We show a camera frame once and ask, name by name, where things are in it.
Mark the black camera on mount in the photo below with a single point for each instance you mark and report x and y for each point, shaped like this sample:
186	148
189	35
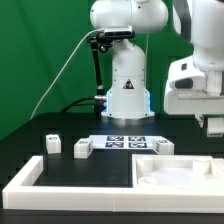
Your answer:
119	34

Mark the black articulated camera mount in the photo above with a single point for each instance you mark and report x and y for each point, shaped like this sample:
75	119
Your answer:
98	44

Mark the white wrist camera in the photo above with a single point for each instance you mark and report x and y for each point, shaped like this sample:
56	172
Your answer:
183	75

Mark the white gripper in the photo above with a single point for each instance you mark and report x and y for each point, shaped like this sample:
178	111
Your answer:
182	99

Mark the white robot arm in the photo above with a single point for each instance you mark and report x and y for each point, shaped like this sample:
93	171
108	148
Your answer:
200	21

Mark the white square tabletop part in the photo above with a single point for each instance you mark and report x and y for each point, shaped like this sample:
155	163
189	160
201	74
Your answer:
167	173

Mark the white U-shaped obstacle fence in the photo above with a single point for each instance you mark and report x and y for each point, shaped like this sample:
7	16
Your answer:
21	193

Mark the fiducial marker sheet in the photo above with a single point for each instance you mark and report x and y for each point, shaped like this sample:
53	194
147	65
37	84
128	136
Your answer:
123	142

